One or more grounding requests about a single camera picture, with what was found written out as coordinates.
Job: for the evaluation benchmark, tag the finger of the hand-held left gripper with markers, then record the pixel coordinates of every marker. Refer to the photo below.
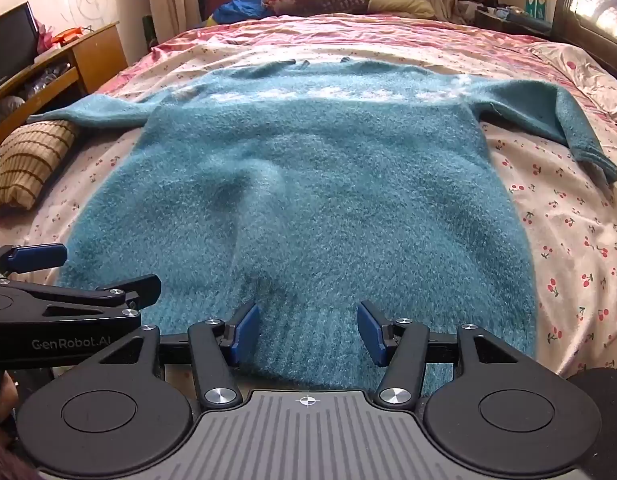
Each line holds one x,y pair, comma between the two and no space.
36,256
133,290

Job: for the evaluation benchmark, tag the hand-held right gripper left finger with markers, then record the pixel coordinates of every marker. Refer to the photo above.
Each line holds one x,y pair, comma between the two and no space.
247,332

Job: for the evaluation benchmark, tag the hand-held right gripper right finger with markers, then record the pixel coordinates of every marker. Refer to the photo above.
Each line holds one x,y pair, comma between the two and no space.
369,332

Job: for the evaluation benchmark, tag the teal fuzzy sweater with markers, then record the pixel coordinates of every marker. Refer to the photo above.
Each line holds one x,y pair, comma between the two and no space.
308,200

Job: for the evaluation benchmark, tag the striped tan pillow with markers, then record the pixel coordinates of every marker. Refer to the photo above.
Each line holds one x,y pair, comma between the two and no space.
28,160

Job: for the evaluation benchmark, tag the maroon fuzzy clothing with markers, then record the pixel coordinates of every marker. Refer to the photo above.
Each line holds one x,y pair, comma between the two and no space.
8,462

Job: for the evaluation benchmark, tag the wooden desk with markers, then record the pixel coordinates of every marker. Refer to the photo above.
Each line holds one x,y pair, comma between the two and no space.
96,57

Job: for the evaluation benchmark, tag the black monitor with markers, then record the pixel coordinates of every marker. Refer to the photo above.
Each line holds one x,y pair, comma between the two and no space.
11,45

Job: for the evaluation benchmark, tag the cherry print bed sheet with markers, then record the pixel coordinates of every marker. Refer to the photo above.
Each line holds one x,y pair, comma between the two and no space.
553,220

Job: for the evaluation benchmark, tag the orange item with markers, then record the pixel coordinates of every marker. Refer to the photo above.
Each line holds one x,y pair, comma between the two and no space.
68,35

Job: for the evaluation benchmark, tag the dark cloth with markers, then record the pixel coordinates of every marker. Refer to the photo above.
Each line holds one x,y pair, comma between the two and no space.
605,392

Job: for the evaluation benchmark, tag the blue crumpled cloth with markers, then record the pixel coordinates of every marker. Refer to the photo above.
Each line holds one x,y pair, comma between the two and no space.
241,7

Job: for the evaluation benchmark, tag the yellow-green folded blanket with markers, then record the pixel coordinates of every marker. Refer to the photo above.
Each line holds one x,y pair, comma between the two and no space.
401,4

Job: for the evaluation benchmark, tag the dark nightstand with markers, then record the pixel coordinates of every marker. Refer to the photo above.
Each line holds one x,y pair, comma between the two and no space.
508,25

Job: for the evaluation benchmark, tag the dark wooden headboard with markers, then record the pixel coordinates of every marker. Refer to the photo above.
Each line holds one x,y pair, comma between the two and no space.
593,15

